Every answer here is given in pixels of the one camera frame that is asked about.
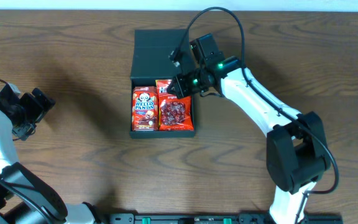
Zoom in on red Hacks candy bag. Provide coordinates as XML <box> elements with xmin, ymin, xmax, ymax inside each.
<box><xmin>155</xmin><ymin>80</ymin><xmax>194</xmax><ymax>131</ymax></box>

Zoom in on black gift box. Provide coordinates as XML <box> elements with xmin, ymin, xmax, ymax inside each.
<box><xmin>129</xmin><ymin>28</ymin><xmax>196</xmax><ymax>139</ymax></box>

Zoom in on red Hello Panda box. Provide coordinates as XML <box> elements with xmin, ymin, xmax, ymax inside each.
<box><xmin>132</xmin><ymin>86</ymin><xmax>158</xmax><ymax>131</ymax></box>

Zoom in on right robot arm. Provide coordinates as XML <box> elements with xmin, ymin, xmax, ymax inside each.
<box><xmin>167</xmin><ymin>57</ymin><xmax>331</xmax><ymax>223</ymax></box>

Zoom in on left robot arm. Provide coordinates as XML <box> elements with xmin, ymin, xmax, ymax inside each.
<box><xmin>0</xmin><ymin>83</ymin><xmax>101</xmax><ymax>223</ymax></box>

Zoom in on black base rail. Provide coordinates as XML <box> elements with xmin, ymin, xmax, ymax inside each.
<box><xmin>109</xmin><ymin>212</ymin><xmax>344</xmax><ymax>224</ymax></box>

